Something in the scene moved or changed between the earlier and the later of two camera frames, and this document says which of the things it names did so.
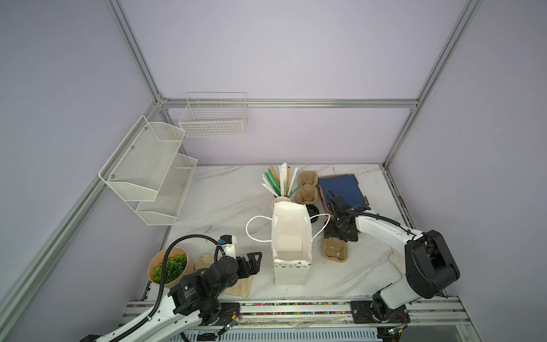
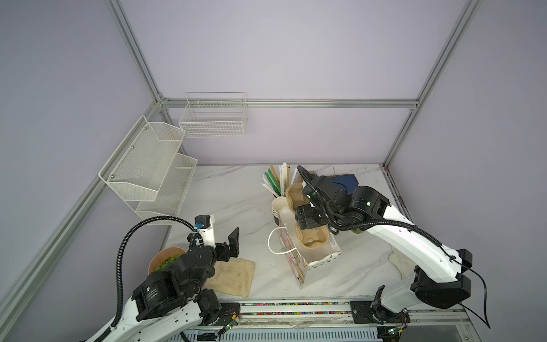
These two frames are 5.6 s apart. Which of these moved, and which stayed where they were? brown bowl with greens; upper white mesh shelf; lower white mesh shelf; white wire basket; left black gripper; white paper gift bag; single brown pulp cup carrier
Moved: white paper gift bag; single brown pulp cup carrier; left black gripper
Stayed: upper white mesh shelf; brown bowl with greens; white wire basket; lower white mesh shelf
